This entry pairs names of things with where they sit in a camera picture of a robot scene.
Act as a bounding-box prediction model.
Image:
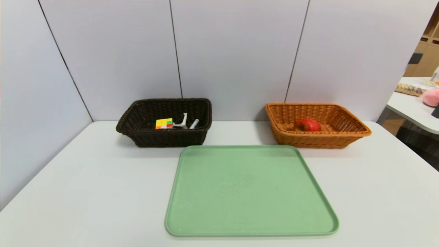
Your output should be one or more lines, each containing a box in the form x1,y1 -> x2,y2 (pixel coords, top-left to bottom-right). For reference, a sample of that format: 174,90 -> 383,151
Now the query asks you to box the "white peeler with grey handle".
173,113 -> 189,130

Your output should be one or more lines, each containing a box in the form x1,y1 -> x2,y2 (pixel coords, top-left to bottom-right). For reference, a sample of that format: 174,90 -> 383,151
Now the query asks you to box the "colourful puzzle cube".
155,118 -> 174,130

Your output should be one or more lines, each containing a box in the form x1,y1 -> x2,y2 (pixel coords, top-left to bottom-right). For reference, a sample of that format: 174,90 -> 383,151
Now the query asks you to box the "red apple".
294,118 -> 322,132

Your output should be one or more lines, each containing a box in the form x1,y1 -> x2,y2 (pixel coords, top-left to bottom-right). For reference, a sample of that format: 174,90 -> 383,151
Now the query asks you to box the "dark brown wicker basket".
116,98 -> 213,148

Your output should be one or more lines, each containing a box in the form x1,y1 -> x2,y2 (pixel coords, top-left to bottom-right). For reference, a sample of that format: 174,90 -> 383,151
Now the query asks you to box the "orange wicker basket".
265,102 -> 372,149

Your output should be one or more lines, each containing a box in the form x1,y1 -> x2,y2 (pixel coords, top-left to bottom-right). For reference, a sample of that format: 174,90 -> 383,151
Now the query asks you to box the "green plastic tray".
165,145 -> 340,237

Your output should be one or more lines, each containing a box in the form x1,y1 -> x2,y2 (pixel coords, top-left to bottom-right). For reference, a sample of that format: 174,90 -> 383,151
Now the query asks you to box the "white background table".
386,76 -> 439,135

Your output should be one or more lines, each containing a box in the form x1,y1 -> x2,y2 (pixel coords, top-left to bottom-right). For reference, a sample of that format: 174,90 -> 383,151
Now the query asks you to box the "brown woven background object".
395,83 -> 426,96

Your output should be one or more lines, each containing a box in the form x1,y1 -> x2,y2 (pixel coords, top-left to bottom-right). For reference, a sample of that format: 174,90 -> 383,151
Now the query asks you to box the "pink background object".
422,88 -> 439,107

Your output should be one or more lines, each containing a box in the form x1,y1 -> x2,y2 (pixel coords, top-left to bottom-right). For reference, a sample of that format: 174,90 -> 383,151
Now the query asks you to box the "wooden background shelf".
403,14 -> 439,78

